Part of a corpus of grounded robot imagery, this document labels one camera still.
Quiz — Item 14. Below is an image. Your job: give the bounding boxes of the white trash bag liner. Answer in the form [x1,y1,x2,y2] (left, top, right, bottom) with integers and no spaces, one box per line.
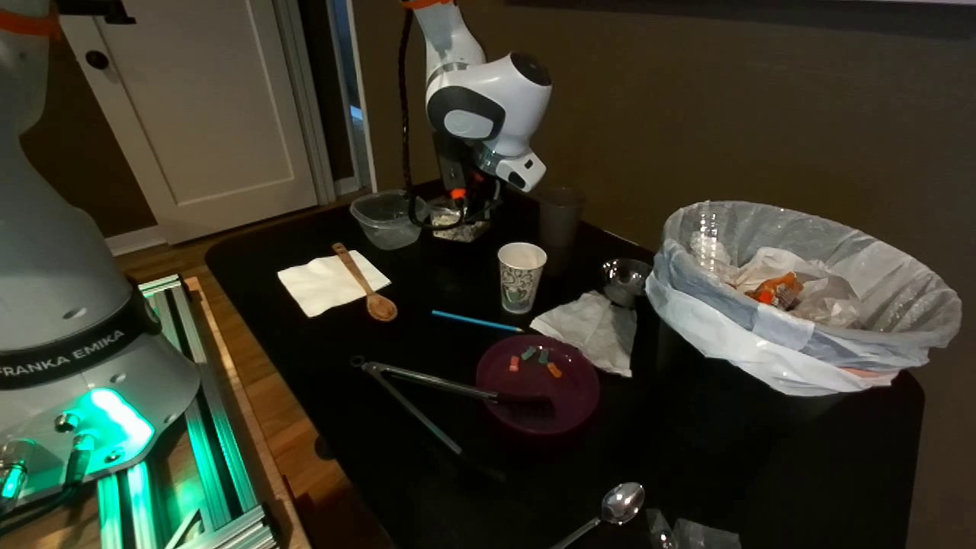
[643,197,964,400]

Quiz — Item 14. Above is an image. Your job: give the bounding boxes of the small metal bowl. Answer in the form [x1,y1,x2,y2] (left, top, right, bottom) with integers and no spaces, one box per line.
[597,254,651,308]

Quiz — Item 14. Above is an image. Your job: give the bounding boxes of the clear plastic container bowl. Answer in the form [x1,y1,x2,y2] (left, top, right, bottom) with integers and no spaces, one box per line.
[347,188,426,254]

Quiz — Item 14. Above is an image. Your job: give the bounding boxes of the wooden spoon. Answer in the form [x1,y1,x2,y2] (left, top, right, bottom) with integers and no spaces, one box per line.
[329,237,401,327]

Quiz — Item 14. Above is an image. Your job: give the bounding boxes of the maroon plastic plate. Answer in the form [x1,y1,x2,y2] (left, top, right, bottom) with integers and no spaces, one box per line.
[473,332,604,438]

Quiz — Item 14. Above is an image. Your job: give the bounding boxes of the black trash bin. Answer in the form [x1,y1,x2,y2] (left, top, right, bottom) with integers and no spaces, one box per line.
[635,301,919,549]

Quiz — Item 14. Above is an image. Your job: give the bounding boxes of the crumpled white tissue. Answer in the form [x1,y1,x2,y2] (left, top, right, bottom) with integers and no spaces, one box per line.
[528,286,643,380]

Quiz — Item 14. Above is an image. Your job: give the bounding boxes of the clear bag of nuts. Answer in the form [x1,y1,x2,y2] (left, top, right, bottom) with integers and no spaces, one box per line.
[423,197,490,244]

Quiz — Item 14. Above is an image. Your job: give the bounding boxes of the white door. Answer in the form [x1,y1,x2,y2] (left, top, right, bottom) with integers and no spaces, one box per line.
[59,0,344,244]

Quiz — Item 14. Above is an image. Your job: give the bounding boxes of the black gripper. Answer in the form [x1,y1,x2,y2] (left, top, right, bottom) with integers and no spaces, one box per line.
[435,135,509,235]

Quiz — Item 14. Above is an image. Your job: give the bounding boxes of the metal spoon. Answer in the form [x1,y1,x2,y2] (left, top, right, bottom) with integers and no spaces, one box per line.
[545,477,650,549]

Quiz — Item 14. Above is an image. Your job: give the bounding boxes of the blue pencil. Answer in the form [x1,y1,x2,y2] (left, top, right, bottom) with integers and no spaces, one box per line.
[426,308,528,337]

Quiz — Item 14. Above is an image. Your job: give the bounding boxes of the patterned paper cup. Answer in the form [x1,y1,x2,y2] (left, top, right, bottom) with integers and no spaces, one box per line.
[493,237,552,318]

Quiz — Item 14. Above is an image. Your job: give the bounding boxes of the aluminium frame with green light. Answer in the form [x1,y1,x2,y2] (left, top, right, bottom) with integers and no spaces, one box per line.
[0,270,279,549]

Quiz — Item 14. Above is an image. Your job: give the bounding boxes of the black metal-handled tongs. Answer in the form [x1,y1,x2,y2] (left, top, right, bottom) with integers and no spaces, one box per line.
[349,352,558,461]

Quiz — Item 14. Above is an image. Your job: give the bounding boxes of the flat white napkin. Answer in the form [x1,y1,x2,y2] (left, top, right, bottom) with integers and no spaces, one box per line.
[273,248,394,321]

